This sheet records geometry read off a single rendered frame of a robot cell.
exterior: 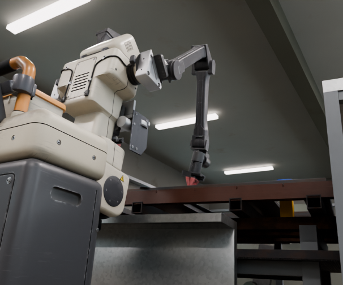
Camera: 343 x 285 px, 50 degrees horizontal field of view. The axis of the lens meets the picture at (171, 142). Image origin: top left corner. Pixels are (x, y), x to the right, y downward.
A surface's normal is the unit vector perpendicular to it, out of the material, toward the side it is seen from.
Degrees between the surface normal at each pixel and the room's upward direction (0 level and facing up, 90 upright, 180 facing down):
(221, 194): 90
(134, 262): 90
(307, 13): 180
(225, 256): 90
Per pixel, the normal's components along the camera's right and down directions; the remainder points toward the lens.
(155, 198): -0.42, -0.35
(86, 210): 0.86, -0.14
